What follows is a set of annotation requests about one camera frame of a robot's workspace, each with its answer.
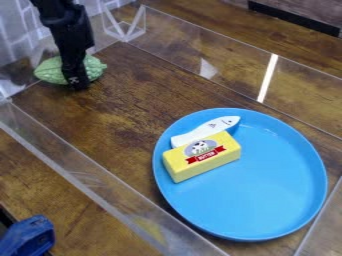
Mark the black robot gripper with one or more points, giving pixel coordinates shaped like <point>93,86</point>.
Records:
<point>74,38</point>

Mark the green textured toy vegetable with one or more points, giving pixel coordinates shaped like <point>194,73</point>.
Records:
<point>49,71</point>

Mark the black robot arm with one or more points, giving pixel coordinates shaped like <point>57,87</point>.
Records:
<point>53,9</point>

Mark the blue round plastic tray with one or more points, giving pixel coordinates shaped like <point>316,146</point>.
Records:
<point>265,195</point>

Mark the white grid patterned cloth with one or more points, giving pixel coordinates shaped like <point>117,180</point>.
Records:
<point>22,31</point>

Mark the white toy fish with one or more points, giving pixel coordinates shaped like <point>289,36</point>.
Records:
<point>225,123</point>

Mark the yellow toy butter block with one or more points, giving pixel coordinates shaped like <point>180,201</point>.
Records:
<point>201,156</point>

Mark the clear acrylic barrier wall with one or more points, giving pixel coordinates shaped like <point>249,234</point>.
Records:
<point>77,148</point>

